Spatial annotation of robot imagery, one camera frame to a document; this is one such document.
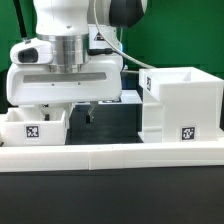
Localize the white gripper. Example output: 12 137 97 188
6 38 123 124

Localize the white front drawer box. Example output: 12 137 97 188
0 108 68 147

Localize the white drawer cabinet housing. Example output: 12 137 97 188
139 67 224 143

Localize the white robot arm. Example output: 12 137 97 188
6 0 147 106

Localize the fiducial marker sheet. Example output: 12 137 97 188
102 98 121 103

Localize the black pole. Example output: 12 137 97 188
13 0 29 42

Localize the white L-shaped border fence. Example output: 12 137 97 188
0 140 224 173

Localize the white cable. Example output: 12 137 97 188
92 0 156 74

